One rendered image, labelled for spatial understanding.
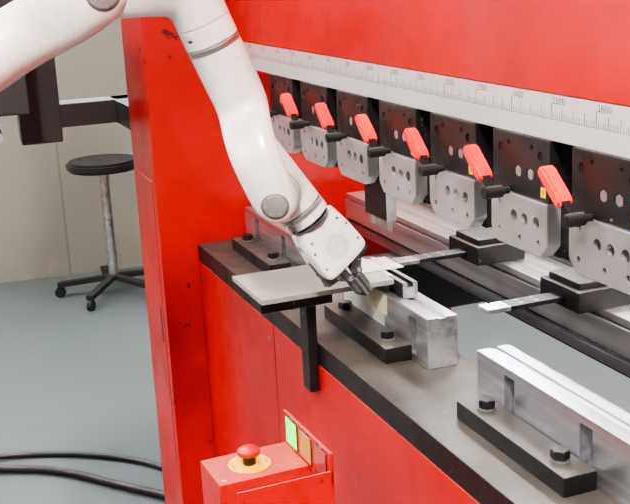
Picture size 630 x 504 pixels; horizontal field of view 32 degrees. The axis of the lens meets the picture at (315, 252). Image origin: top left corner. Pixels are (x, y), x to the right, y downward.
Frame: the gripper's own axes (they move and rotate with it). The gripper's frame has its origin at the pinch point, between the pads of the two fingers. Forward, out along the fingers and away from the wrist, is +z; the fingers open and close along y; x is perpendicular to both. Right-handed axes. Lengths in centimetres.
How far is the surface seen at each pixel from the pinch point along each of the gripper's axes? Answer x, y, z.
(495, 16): -45, 24, -33
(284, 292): 9.9, -8.8, -5.5
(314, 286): 9.8, -3.6, -2.0
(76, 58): 391, 107, -30
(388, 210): 6.1, 16.2, -3.4
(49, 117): 151, 15, -42
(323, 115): 17.2, 22.5, -22.4
